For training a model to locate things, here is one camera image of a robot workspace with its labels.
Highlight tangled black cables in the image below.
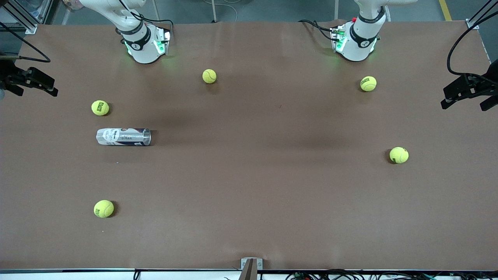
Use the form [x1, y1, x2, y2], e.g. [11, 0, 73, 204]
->
[286, 268, 498, 280]

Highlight black base cable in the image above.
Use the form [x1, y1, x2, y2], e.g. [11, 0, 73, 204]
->
[117, 0, 174, 39]
[299, 19, 336, 41]

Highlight aluminium frame post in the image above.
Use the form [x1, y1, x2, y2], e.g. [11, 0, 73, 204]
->
[466, 0, 498, 30]
[0, 0, 38, 35]

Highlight clear tennis ball can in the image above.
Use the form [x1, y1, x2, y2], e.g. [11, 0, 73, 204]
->
[96, 128, 151, 147]

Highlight brown table mat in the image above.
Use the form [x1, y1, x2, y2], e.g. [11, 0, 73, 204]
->
[0, 19, 498, 271]

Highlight grey metal bracket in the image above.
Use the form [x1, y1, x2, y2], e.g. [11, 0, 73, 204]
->
[240, 258, 263, 280]

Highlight black left base cable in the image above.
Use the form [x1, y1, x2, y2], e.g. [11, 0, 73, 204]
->
[299, 19, 336, 41]

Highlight black right base cable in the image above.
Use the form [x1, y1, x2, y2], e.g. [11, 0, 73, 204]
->
[117, 0, 174, 39]

